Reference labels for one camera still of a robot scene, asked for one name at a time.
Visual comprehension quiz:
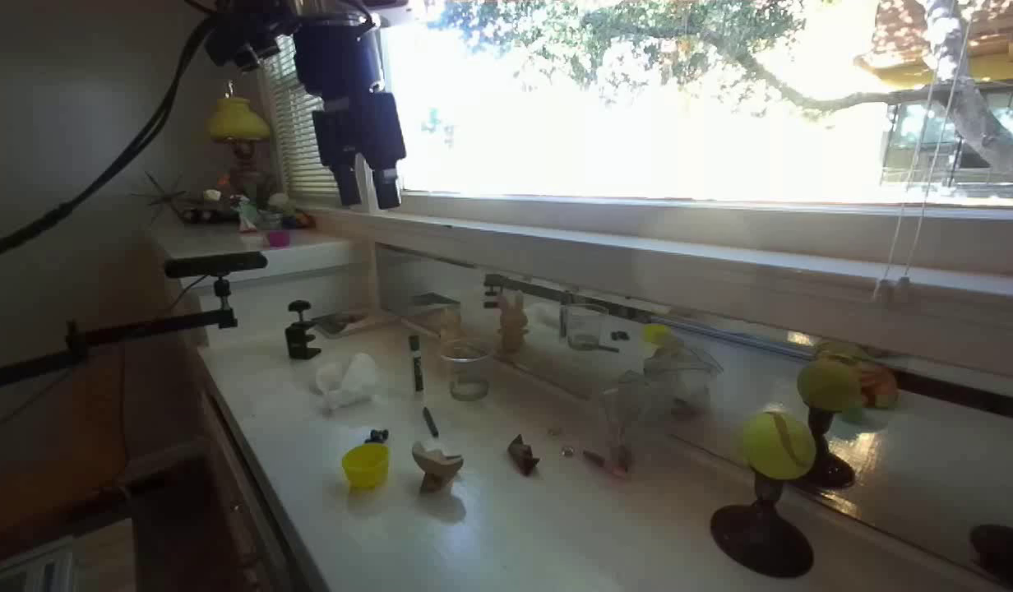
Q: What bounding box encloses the small yellow plastic cup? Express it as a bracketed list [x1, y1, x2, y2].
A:
[337, 439, 394, 494]

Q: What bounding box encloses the black table clamp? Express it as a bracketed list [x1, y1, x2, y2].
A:
[281, 295, 325, 365]

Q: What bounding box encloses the tennis ball on dark stand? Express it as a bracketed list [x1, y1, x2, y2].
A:
[707, 405, 817, 583]

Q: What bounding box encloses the tan wooden piece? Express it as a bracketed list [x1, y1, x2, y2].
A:
[409, 439, 467, 496]

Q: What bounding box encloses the white window blind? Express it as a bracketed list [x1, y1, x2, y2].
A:
[256, 37, 341, 205]

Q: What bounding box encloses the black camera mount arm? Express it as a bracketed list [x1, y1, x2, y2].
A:
[0, 276, 242, 395]

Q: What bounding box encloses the green capped dry-erase marker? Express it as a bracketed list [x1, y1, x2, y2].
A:
[403, 329, 426, 395]

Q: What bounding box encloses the flat tray with trinkets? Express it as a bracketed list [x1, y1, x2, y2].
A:
[171, 188, 319, 238]

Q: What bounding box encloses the clear zip plastic bag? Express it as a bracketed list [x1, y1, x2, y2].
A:
[592, 359, 710, 476]

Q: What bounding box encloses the black stereo camera bar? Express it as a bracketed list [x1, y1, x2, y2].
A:
[161, 250, 268, 281]

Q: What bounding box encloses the white side shelf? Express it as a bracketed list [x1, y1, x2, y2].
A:
[142, 209, 365, 339]

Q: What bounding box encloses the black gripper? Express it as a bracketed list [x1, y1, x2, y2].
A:
[310, 94, 409, 210]

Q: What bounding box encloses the white crumpled cloth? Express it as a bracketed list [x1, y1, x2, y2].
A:
[310, 348, 384, 416]

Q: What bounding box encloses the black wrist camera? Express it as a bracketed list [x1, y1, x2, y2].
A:
[204, 0, 302, 73]

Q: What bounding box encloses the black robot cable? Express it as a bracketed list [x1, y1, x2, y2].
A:
[0, 14, 219, 262]

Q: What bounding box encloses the brown zigzag wooden block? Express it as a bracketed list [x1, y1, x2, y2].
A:
[504, 436, 543, 482]

